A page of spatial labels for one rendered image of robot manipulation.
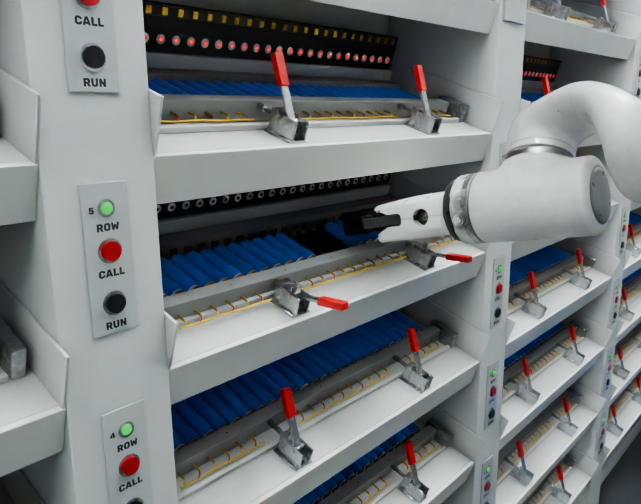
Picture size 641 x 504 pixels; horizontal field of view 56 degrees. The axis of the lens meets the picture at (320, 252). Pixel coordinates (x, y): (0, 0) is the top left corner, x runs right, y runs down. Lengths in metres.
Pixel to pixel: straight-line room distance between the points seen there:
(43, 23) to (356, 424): 0.60
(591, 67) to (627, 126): 1.09
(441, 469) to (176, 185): 0.74
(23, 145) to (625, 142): 0.48
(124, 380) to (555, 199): 0.45
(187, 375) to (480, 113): 0.63
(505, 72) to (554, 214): 0.40
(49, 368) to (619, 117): 0.52
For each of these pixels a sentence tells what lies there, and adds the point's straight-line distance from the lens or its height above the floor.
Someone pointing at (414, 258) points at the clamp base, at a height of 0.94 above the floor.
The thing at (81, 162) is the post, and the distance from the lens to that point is 0.49.
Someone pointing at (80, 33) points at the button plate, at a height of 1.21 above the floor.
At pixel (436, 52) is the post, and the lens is 1.05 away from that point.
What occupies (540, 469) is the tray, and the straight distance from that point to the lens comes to 1.53.
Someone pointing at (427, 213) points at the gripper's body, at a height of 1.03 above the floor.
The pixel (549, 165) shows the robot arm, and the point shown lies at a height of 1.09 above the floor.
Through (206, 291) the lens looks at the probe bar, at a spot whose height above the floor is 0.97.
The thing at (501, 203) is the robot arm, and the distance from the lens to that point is 0.69.
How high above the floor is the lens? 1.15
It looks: 13 degrees down
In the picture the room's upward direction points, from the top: 1 degrees counter-clockwise
